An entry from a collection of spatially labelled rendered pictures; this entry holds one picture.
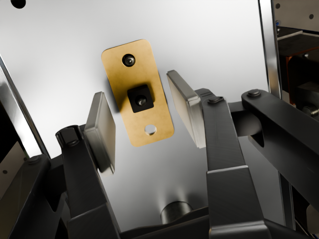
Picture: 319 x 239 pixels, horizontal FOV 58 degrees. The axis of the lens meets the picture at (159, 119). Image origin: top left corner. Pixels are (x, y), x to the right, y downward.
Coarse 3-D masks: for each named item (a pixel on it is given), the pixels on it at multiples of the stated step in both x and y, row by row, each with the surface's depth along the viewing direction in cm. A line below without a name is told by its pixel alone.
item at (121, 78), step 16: (112, 48) 21; (128, 48) 21; (144, 48) 21; (112, 64) 22; (144, 64) 22; (112, 80) 22; (128, 80) 22; (144, 80) 22; (128, 96) 22; (160, 96) 23; (128, 112) 23; (144, 112) 23; (160, 112) 23; (128, 128) 24; (144, 128) 24; (160, 128) 24; (144, 144) 24
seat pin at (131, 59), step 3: (126, 54) 22; (129, 54) 22; (126, 57) 21; (129, 57) 21; (132, 57) 21; (126, 60) 21; (129, 60) 21; (132, 60) 21; (126, 63) 21; (129, 63) 21; (132, 63) 21
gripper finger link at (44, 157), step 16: (32, 160) 13; (48, 160) 14; (16, 176) 13; (32, 176) 12; (16, 192) 11; (32, 192) 11; (64, 192) 15; (0, 208) 11; (16, 208) 10; (32, 208) 11; (48, 208) 12; (0, 224) 10; (16, 224) 10; (32, 224) 11; (48, 224) 12
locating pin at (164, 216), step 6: (168, 204) 27; (174, 204) 27; (180, 204) 27; (186, 204) 27; (162, 210) 28; (168, 210) 27; (174, 210) 26; (180, 210) 26; (186, 210) 26; (192, 210) 27; (162, 216) 27; (168, 216) 26; (174, 216) 26; (180, 216) 25; (162, 222) 27; (168, 222) 26
